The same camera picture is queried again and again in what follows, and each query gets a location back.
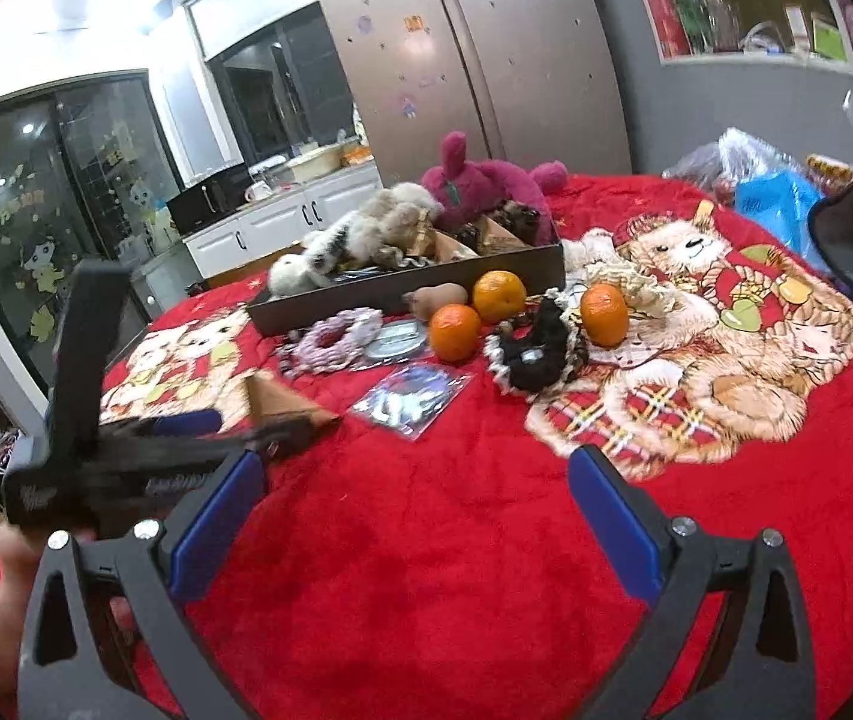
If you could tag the pink beaded scrunchie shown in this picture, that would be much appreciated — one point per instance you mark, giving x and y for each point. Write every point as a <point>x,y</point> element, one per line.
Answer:
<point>336,337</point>

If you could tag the black lace scrunchie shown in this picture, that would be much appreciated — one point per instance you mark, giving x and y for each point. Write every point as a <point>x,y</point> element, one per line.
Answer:
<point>535,349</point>

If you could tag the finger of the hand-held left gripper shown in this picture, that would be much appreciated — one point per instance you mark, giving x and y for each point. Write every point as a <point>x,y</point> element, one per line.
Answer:
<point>194,461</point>
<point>186,424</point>

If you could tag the jar with yellow lid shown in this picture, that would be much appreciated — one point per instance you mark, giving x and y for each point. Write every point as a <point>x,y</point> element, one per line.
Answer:
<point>828,169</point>

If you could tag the dark brown box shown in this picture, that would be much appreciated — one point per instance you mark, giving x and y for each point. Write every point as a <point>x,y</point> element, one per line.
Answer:
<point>366,300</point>

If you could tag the red printed blanket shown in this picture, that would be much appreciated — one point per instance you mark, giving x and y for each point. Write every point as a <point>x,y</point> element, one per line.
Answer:
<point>434,540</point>

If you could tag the white kitchen cabinet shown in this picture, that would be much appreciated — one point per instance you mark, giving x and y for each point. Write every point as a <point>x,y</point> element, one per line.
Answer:
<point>269,229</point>

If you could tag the cream lace scrunchie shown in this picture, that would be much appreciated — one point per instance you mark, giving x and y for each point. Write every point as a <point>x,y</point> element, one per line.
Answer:
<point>644,289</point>

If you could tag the white plush toy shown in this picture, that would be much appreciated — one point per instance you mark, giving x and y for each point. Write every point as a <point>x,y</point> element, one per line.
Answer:
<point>336,247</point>

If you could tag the person's left hand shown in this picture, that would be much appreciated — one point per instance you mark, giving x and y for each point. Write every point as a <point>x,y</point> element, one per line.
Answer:
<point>3,577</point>

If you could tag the blue plastic bag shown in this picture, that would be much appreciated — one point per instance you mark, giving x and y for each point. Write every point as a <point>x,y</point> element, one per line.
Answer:
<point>779,210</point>

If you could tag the brown cone toy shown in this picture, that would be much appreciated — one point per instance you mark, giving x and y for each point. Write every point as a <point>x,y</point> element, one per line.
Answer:
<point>284,401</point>

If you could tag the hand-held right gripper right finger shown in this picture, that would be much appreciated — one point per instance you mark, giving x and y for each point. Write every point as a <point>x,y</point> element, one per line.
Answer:
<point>614,517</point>

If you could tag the green framed card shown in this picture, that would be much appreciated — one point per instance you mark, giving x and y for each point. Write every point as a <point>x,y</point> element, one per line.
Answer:
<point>828,36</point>

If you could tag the red gift box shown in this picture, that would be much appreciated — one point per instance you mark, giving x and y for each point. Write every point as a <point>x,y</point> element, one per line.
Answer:
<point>663,7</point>

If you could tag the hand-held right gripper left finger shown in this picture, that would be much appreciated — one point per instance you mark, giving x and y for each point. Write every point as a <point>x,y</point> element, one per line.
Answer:
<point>216,517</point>

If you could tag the clear packet with blue item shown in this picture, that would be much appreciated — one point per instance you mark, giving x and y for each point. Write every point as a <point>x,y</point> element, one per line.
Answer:
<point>411,397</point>

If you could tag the dark brown furry hair clip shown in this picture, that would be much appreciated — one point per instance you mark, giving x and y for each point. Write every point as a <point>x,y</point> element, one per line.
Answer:
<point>524,217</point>

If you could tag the glass sliding door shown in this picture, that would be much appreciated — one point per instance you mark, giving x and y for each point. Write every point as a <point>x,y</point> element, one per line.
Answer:
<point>21,202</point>

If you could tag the dark kitchen window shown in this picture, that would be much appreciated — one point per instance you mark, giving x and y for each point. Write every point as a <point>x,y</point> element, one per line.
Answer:
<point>276,82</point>

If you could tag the brown triangular hair clip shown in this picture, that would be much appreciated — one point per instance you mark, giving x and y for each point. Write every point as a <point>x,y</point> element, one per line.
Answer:
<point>498,236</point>

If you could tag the silver double-door refrigerator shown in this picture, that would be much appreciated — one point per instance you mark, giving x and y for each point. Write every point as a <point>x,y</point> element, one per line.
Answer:
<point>471,52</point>

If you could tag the orange food package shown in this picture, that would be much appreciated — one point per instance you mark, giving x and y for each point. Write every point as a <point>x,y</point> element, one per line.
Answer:
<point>357,156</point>

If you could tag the small brown plush toy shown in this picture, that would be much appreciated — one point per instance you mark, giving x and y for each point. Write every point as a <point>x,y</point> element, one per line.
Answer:
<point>438,298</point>

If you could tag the orange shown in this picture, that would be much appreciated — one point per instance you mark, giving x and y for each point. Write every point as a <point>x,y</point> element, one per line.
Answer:
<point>604,315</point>
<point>499,296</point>
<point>455,331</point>

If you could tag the black microwave oven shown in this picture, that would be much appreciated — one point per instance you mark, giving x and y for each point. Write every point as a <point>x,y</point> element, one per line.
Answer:
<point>201,202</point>

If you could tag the magenta plush toy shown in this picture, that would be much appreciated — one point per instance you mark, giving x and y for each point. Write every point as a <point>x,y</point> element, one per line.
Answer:
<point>471,180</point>

